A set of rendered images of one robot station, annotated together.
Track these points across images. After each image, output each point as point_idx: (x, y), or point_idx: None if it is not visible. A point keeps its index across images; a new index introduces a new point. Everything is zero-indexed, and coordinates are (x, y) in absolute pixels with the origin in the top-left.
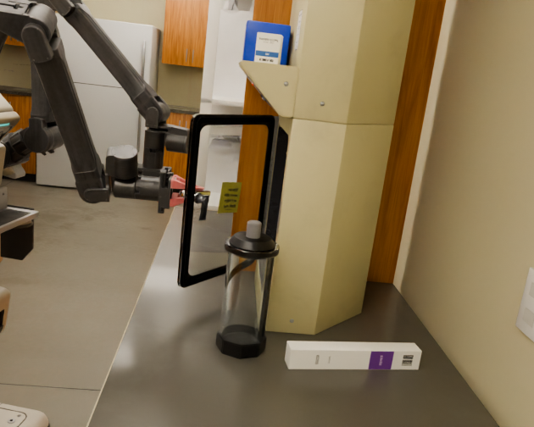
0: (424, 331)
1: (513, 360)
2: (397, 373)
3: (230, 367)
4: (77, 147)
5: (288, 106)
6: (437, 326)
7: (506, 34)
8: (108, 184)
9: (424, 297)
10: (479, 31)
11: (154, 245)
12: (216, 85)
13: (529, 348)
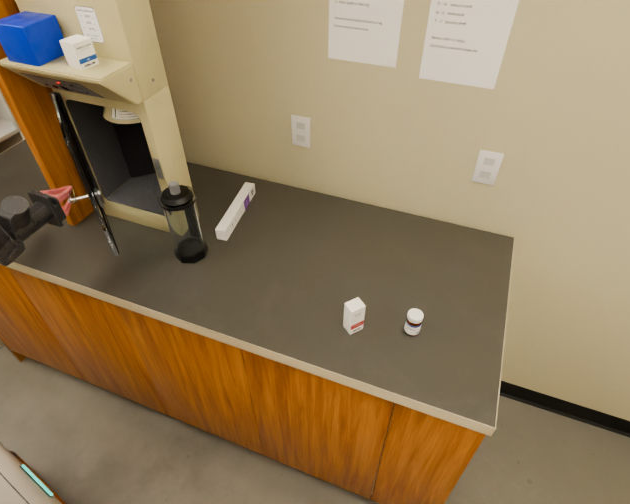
0: (223, 172)
1: (296, 159)
2: (253, 201)
3: (210, 264)
4: None
5: (138, 94)
6: (222, 164)
7: None
8: (17, 238)
9: (196, 153)
10: None
11: None
12: None
13: (304, 151)
